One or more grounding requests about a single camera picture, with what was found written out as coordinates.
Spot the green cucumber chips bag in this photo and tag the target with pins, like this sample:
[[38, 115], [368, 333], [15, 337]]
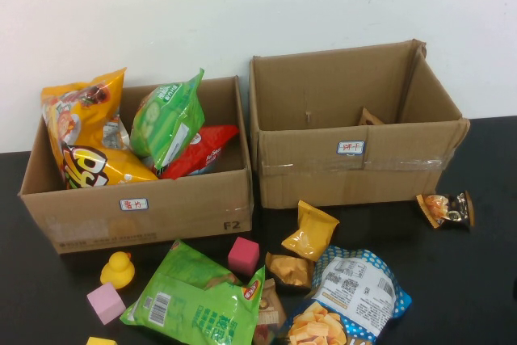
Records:
[[169, 123]]

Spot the long brown bar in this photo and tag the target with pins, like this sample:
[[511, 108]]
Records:
[[369, 119]]

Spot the yellow chips bag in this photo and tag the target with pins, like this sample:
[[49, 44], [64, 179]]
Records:
[[89, 119]]

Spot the small yellow snack packet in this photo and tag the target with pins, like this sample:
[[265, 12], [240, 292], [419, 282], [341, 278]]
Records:
[[311, 232]]

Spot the crumpled orange brown snack packet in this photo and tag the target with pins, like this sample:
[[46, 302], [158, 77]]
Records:
[[288, 270]]

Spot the small brown snack packet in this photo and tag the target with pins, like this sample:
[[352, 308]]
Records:
[[270, 308]]

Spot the small black orange snack packet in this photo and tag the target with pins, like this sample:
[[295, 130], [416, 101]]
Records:
[[444, 207]]

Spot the red shrimp cracker bag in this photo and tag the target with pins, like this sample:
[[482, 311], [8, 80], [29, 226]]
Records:
[[206, 151]]

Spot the cardboard box with clear tape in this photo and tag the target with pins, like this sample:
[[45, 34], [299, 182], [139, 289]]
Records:
[[323, 175]]

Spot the cardboard box with F2 print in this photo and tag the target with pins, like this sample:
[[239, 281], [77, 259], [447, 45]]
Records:
[[190, 211]]

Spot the white sticker on taped box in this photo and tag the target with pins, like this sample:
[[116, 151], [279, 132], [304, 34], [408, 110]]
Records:
[[351, 147]]

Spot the magenta foam cube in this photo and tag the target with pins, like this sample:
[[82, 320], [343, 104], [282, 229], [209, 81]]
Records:
[[243, 256]]

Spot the white sticker on F2 box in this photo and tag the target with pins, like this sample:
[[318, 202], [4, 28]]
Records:
[[133, 204]]

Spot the blue dotted chips bag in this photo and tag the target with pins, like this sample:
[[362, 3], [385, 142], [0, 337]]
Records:
[[355, 284]]

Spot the green chips bag with barcode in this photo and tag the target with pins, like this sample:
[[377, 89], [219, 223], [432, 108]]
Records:
[[194, 304]]

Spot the yellow rubber duck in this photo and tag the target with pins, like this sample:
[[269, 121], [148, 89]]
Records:
[[117, 270]]

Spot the light pink foam cube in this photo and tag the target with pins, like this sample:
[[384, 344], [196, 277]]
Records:
[[106, 302]]

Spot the yellow foam block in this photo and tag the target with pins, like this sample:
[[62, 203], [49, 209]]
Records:
[[101, 341]]

